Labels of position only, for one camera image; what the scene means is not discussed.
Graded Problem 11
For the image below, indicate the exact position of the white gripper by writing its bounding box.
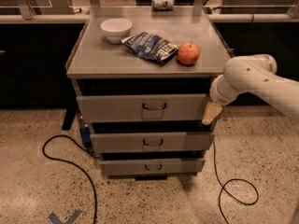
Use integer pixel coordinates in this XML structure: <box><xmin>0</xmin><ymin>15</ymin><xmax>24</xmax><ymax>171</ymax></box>
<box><xmin>202</xmin><ymin>75</ymin><xmax>239</xmax><ymax>125</ymax></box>

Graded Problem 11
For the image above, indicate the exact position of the grey top drawer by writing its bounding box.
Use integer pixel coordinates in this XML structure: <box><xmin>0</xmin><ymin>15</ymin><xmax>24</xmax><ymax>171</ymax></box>
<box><xmin>77</xmin><ymin>94</ymin><xmax>207</xmax><ymax>122</ymax></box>

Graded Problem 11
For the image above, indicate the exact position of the grey drawer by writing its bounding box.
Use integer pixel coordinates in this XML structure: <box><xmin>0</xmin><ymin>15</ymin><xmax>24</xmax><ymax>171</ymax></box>
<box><xmin>77</xmin><ymin>94</ymin><xmax>207</xmax><ymax>122</ymax></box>
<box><xmin>91</xmin><ymin>132</ymin><xmax>214</xmax><ymax>153</ymax></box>
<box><xmin>100</xmin><ymin>158</ymin><xmax>205</xmax><ymax>176</ymax></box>

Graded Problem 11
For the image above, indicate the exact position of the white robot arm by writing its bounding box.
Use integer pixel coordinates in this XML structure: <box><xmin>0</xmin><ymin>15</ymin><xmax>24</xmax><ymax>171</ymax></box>
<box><xmin>202</xmin><ymin>54</ymin><xmax>299</xmax><ymax>125</ymax></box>

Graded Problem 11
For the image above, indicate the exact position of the grey middle drawer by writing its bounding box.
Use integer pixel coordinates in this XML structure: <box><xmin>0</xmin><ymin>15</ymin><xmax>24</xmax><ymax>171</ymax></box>
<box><xmin>91</xmin><ymin>132</ymin><xmax>214</xmax><ymax>153</ymax></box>

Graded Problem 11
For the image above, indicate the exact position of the grey bottom drawer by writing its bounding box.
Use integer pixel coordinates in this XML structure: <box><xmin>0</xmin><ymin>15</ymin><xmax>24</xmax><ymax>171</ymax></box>
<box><xmin>100</xmin><ymin>158</ymin><xmax>205</xmax><ymax>176</ymax></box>

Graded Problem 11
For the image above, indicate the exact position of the grey drawer cabinet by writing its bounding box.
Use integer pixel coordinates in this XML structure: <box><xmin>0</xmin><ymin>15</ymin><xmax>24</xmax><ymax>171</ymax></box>
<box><xmin>67</xmin><ymin>7</ymin><xmax>231</xmax><ymax>176</ymax></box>

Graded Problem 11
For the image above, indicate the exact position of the red apple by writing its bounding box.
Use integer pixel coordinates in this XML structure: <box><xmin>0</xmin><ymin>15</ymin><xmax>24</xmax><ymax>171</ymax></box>
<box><xmin>178</xmin><ymin>42</ymin><xmax>200</xmax><ymax>65</ymax></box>

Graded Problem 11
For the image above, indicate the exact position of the blue chip bag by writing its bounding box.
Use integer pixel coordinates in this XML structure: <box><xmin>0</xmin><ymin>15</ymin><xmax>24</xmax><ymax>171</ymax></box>
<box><xmin>121</xmin><ymin>32</ymin><xmax>178</xmax><ymax>66</ymax></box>

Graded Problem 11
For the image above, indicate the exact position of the white green snack bag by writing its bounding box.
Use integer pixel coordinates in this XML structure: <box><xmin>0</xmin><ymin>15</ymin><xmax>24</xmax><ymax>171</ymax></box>
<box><xmin>151</xmin><ymin>0</ymin><xmax>175</xmax><ymax>11</ymax></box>

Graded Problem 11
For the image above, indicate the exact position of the white ceramic bowl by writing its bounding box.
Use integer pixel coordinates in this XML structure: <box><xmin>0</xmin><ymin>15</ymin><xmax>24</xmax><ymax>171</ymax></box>
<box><xmin>100</xmin><ymin>18</ymin><xmax>133</xmax><ymax>44</ymax></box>

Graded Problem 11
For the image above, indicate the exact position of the blue power adapter box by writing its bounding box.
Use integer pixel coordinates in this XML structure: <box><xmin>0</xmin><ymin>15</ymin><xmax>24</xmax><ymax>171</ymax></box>
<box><xmin>79</xmin><ymin>127</ymin><xmax>92</xmax><ymax>148</ymax></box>

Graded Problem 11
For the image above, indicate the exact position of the long dark counter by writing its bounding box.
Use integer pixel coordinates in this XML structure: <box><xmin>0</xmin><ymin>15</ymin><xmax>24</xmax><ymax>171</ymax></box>
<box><xmin>0</xmin><ymin>14</ymin><xmax>299</xmax><ymax>110</ymax></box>

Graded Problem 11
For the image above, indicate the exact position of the black cable on right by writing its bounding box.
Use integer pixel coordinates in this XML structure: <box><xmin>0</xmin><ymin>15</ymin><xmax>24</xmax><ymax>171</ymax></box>
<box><xmin>212</xmin><ymin>140</ymin><xmax>260</xmax><ymax>224</ymax></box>

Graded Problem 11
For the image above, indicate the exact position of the black cable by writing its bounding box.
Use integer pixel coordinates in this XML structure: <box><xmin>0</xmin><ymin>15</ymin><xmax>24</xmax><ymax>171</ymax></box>
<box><xmin>41</xmin><ymin>134</ymin><xmax>101</xmax><ymax>224</ymax></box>
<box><xmin>212</xmin><ymin>140</ymin><xmax>260</xmax><ymax>224</ymax></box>

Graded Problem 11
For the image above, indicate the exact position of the black cable on left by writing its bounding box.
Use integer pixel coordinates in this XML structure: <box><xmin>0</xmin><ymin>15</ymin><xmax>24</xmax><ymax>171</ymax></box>
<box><xmin>41</xmin><ymin>134</ymin><xmax>101</xmax><ymax>224</ymax></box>

